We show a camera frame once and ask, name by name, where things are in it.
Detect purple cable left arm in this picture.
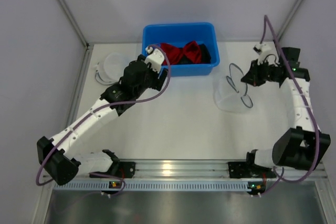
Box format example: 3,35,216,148
35,45,173,197

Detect white mesh laundry bag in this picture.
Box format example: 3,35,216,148
214,63,254,113
94,52,128,86

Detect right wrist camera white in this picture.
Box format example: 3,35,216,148
253,43,272,65

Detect slotted cable duct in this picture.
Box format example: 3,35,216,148
54,180,265,192

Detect red bra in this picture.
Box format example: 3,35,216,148
160,41,203,65

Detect blue plastic bin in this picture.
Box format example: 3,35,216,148
142,22,220,77

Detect black garment in bin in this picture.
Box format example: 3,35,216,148
177,44,211,65

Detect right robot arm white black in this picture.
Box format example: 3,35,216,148
241,44,331,174

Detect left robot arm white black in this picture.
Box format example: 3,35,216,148
35,58,171,186

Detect aluminium mounting rail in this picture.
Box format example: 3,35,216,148
43,158,329,180

